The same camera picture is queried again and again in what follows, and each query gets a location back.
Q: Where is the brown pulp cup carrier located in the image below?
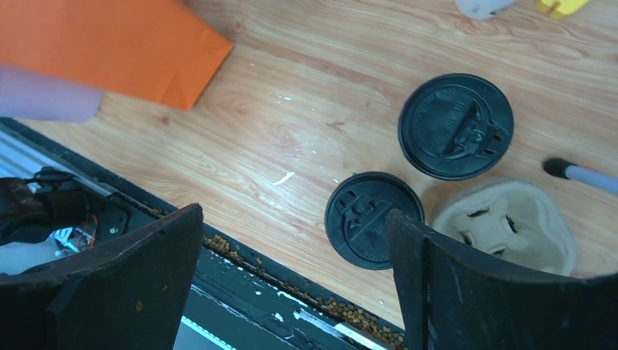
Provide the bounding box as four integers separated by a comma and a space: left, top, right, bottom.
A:
429, 178, 577, 276

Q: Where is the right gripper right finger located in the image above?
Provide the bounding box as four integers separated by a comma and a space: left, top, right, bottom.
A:
385, 209, 617, 349

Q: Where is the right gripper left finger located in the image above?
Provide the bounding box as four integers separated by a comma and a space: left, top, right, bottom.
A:
1, 203, 204, 349

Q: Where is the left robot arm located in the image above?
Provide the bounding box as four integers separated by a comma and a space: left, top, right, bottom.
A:
1, 167, 130, 276

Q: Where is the orange paper takeout bag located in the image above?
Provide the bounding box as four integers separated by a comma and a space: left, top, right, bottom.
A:
1, 1, 232, 110

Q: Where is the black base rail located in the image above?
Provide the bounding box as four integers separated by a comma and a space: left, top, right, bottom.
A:
1, 118, 407, 349

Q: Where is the stack of white paper cups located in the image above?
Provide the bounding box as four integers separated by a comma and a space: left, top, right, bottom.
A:
455, 0, 517, 20

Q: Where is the grey tripod stand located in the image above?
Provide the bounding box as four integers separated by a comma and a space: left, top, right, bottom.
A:
542, 157, 617, 194

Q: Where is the black plastic cup lid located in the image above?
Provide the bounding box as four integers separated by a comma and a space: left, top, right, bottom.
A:
398, 73, 515, 181

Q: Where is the yellow plastic holder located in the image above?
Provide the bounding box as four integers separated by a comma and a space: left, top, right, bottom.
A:
535, 0, 590, 20

